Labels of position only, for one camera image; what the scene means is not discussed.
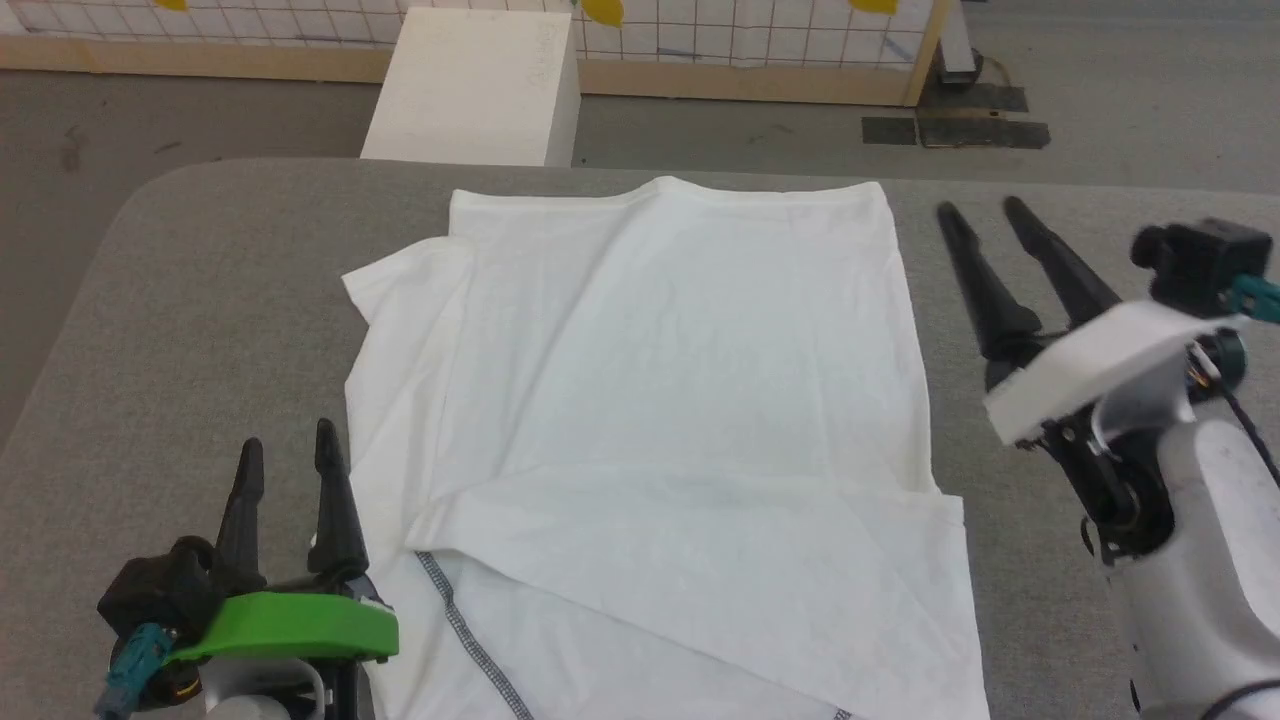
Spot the wooden framed grid fence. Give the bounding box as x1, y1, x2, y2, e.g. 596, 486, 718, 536
0, 0, 953, 108

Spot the white t-shirt garment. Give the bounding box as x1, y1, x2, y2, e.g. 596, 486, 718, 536
342, 176, 992, 720

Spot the grey partition support foot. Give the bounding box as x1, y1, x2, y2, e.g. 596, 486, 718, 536
935, 0, 987, 87

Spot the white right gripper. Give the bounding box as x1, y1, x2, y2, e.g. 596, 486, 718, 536
936, 196, 1251, 563

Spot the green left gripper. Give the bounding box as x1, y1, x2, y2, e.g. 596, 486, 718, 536
165, 418, 402, 720

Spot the white box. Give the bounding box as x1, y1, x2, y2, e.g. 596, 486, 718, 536
360, 8, 583, 168

